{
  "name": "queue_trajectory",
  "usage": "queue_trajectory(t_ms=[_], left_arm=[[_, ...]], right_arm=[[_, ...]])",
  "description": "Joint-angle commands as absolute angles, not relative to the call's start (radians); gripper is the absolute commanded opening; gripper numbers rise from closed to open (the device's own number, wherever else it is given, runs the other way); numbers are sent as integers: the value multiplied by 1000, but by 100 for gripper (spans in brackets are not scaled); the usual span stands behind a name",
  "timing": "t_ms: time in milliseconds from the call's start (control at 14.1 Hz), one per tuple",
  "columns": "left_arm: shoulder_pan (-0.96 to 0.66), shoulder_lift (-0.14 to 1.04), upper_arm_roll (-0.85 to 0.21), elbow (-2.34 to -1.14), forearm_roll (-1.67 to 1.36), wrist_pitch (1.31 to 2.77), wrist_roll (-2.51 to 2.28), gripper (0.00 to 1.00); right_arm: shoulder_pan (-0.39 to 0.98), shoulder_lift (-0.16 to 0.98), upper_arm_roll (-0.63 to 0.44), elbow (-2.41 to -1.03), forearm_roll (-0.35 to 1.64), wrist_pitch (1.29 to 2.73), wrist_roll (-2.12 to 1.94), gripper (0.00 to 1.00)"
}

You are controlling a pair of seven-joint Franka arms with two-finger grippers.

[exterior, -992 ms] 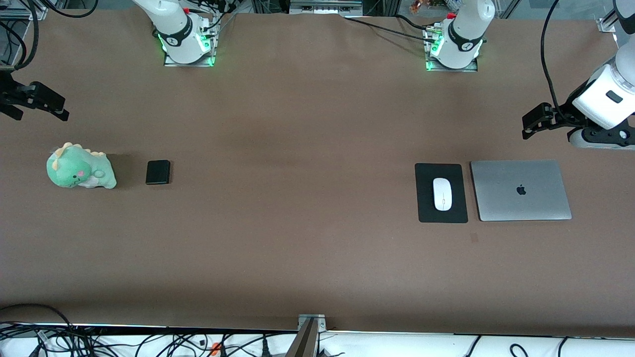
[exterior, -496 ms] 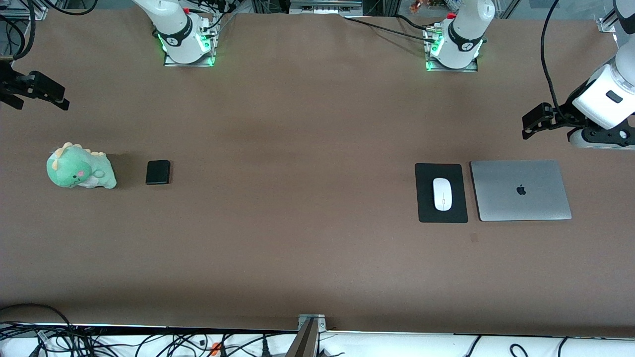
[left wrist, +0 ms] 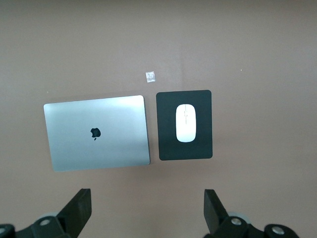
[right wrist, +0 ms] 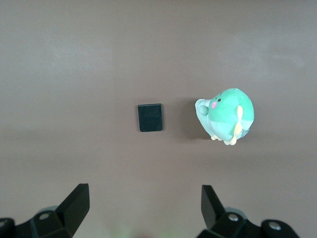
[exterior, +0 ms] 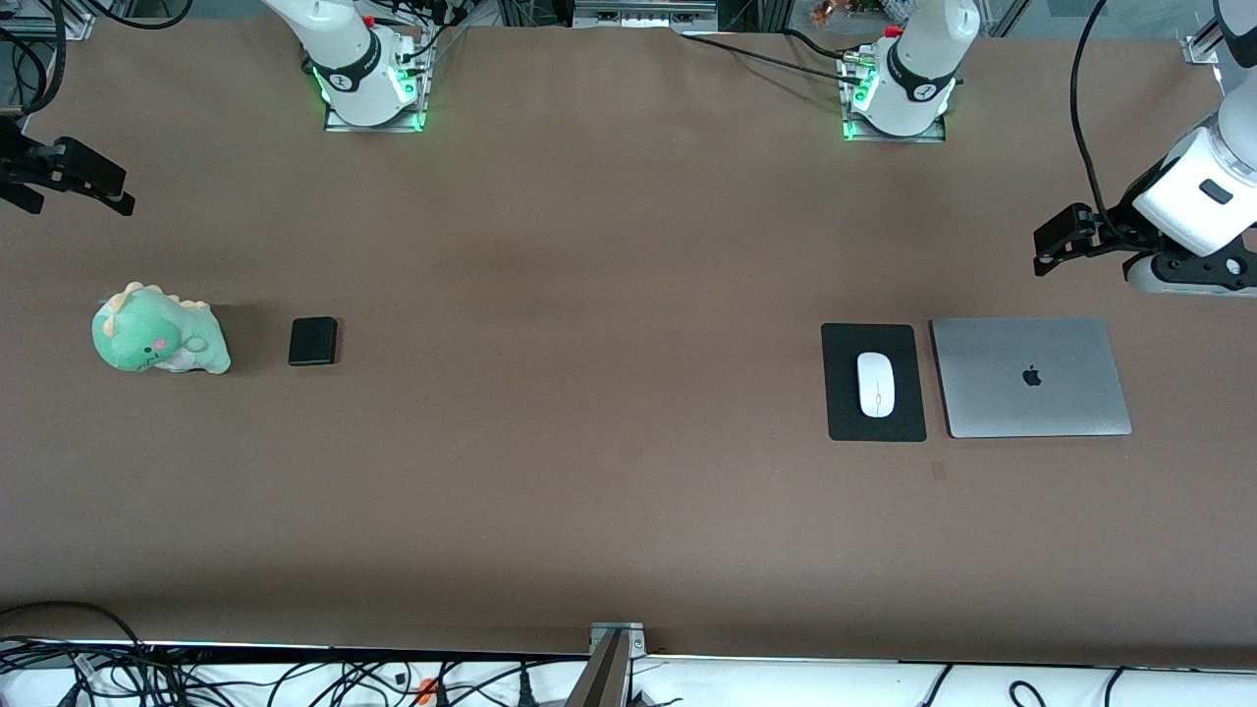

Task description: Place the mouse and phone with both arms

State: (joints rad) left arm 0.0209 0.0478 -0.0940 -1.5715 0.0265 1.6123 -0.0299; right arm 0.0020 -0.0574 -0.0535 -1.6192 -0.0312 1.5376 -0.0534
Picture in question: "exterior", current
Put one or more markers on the metal table bracket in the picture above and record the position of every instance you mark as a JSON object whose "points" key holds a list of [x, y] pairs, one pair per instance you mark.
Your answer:
{"points": [[609, 678]]}

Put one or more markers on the aluminium frame profile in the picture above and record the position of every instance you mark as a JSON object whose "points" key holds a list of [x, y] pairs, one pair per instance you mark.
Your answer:
{"points": [[1193, 49], [39, 25]]}

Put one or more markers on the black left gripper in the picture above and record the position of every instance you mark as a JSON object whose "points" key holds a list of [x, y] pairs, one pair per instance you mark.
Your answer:
{"points": [[1122, 227]]}

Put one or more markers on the grey equipment box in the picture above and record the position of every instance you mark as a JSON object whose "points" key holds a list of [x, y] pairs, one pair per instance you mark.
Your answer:
{"points": [[643, 15]]}

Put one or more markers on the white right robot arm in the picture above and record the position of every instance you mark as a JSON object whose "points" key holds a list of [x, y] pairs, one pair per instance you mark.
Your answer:
{"points": [[344, 59]]}

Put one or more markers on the black phone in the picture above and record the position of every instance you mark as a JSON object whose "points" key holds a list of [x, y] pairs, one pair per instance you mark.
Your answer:
{"points": [[312, 342]]}

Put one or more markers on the black mouse pad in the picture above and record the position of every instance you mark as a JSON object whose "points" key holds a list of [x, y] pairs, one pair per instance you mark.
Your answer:
{"points": [[845, 412]]}

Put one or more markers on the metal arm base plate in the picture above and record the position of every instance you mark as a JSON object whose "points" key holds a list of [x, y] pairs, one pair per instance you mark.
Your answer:
{"points": [[339, 125], [938, 135]]}

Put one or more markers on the silver laptop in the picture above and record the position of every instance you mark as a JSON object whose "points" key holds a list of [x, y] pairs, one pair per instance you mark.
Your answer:
{"points": [[1021, 403]]}

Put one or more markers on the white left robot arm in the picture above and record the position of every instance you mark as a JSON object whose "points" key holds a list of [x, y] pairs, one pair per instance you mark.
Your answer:
{"points": [[918, 59]]}

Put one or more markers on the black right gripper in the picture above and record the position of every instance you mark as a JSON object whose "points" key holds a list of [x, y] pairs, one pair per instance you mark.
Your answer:
{"points": [[22, 165]]}

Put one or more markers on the green dinosaur plush toy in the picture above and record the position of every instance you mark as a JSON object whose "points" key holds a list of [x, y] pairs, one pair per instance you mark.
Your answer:
{"points": [[157, 334]]}

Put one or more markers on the white computer mouse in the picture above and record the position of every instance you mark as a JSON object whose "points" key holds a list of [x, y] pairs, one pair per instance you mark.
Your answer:
{"points": [[876, 383]]}

